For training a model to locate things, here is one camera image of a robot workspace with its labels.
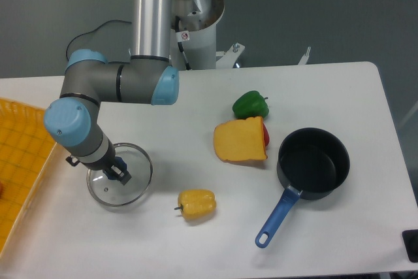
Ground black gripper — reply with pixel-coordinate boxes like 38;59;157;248
66;151;131;184

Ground glass lid with blue knob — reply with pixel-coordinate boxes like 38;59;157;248
87;142;153;208

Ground black saucepan with blue handle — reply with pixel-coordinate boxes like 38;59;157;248
255;127;351;248

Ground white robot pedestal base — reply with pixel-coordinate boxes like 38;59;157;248
129;0;244;73

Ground black device at table edge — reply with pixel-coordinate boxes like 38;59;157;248
402;229;418;263

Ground white table bracket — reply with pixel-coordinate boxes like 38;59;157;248
298;46;311;65

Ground yellow plastic basket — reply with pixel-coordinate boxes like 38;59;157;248
1;98;58;257

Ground green toy bell pepper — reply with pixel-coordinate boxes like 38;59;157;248
232;90;269;119

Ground yellow toy bread slice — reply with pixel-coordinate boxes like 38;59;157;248
213;116;268;162

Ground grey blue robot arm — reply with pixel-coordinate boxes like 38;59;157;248
44;0;179;184

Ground black floor cable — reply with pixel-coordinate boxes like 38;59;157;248
65;19;133;64

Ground red toy pepper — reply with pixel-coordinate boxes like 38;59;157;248
263;124;270;147

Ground yellow toy bell pepper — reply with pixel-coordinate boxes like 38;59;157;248
174;189;217;221

